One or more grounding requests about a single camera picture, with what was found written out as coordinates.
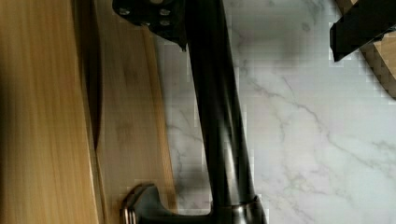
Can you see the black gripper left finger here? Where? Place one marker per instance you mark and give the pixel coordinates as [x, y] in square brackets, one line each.
[165, 18]

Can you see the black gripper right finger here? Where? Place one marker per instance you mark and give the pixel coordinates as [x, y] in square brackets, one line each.
[365, 22]

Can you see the bamboo drawer cabinet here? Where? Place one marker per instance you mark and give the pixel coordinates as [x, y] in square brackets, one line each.
[82, 120]

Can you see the black drawer handle bar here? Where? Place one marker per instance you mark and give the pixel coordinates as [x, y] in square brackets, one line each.
[234, 200]

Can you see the bamboo cutting board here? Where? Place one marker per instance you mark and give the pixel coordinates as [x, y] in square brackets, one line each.
[381, 58]

